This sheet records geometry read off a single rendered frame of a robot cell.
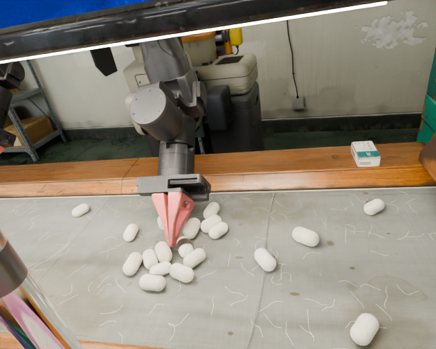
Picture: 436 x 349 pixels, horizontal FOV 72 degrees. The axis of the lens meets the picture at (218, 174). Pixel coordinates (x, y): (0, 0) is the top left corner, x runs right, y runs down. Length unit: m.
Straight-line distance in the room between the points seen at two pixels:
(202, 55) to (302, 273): 1.05
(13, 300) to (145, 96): 0.31
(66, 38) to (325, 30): 2.18
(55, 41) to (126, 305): 0.31
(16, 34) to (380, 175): 0.52
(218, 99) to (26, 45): 0.90
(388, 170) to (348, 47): 1.85
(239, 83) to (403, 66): 1.47
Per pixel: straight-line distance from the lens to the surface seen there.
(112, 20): 0.23
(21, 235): 0.67
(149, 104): 0.43
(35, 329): 0.21
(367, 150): 0.59
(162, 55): 0.50
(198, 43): 1.31
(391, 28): 2.40
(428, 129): 0.68
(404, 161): 0.61
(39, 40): 0.26
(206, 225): 0.47
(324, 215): 0.50
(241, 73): 1.24
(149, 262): 0.44
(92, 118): 3.21
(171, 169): 0.45
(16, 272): 0.19
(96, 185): 0.68
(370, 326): 0.36
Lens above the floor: 1.06
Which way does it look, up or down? 31 degrees down
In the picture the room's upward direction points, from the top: 10 degrees counter-clockwise
